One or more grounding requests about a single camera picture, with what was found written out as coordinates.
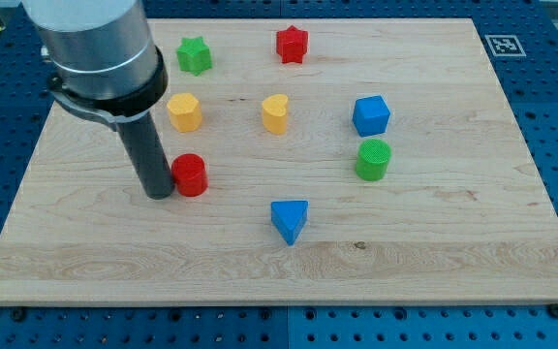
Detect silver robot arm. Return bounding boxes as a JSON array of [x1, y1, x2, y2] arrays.
[[18, 0, 168, 129]]

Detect blue triangle block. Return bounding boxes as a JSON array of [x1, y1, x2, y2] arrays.
[[270, 201, 309, 245]]

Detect wooden board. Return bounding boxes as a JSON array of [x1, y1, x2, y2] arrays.
[[0, 18, 558, 307]]

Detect yellow heart block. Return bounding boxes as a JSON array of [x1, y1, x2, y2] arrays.
[[262, 94, 289, 135]]

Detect red cylinder block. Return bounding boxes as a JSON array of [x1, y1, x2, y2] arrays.
[[171, 153, 208, 197]]

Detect green cylinder block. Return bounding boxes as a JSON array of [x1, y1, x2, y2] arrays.
[[355, 139, 392, 181]]

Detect blue cube block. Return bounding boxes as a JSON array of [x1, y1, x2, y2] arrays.
[[352, 95, 390, 137]]

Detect yellow hexagon block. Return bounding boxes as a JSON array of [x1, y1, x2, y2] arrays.
[[167, 93, 202, 133]]

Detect red star block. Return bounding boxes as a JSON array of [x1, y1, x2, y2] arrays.
[[275, 25, 309, 64]]

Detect black cylindrical pointer tool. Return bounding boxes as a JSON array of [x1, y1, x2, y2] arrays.
[[116, 111, 174, 200]]

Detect green star block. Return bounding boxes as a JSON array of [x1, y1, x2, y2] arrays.
[[176, 36, 212, 76]]

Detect white fiducial marker tag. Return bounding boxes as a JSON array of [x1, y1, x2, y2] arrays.
[[485, 34, 526, 57]]

